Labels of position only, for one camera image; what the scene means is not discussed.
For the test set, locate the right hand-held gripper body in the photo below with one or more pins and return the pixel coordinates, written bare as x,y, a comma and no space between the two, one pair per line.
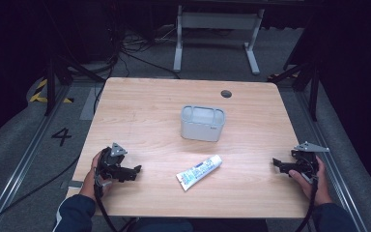
306,161

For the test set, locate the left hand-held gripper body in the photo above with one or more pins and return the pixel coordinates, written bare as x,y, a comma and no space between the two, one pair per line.
109,162

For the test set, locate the white and blue toothpaste tube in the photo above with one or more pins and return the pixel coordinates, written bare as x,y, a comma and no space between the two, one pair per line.
199,172

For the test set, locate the grey plastic holder box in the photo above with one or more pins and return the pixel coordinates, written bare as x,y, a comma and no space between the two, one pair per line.
202,125

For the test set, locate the person's left hand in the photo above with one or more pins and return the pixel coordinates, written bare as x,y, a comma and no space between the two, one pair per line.
88,183

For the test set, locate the person's right hand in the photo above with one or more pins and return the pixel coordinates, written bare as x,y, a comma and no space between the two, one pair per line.
320,190

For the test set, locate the black tripod stand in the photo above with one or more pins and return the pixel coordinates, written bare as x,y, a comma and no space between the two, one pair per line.
55,74
309,77

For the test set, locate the yellow and black floor tape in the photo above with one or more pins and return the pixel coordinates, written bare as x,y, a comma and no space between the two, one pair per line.
38,96

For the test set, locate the grey metal stand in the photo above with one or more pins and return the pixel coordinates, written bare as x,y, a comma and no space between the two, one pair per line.
218,21

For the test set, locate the metal floor rail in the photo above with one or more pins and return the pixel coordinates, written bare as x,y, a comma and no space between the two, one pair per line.
19,164
330,154

